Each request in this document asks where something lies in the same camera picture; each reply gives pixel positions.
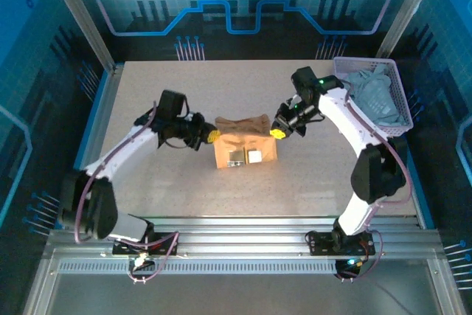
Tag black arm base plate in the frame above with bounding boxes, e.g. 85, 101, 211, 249
305, 232, 376, 257
112, 233, 180, 257

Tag aluminium mounting rail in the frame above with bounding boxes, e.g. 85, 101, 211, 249
43, 215, 443, 261

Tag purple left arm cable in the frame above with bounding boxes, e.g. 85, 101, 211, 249
73, 99, 163, 246

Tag aluminium frame post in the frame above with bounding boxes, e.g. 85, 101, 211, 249
375, 0, 445, 60
41, 0, 118, 75

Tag black round connector block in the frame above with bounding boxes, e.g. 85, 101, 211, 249
334, 258, 364, 281

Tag slotted grey cable duct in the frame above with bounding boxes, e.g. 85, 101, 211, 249
57, 260, 432, 276

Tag white cable connector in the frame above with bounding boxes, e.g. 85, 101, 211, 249
132, 252, 156, 271

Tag lavender plastic basket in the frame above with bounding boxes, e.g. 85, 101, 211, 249
333, 56, 414, 137

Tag tan orange t-shirt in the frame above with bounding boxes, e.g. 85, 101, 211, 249
213, 114, 278, 170

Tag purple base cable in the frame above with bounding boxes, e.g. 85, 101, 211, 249
341, 232, 386, 283
128, 225, 181, 285

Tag grey blue t-shirt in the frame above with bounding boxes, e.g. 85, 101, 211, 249
341, 63, 409, 128

